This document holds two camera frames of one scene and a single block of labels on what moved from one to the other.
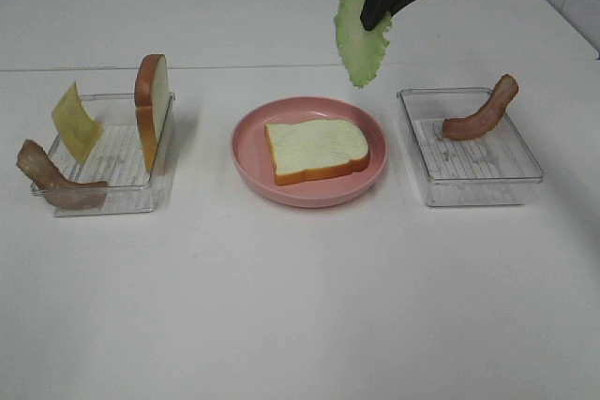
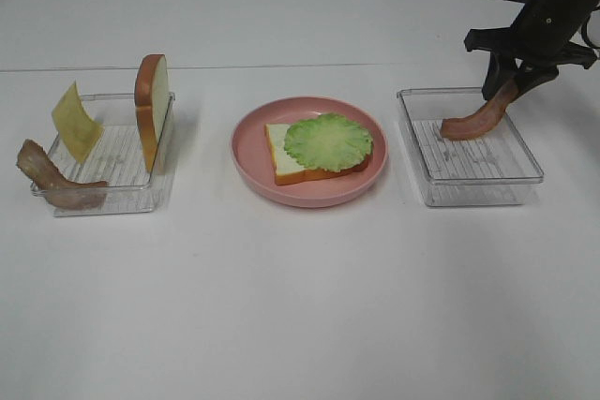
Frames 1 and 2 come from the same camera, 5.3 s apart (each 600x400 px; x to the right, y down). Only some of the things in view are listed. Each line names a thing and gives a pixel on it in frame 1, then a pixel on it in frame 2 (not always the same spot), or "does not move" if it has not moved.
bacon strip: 486,120 does not move
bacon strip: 58,190 does not move
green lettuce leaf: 362,50 → 328,142
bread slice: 152,102 does not move
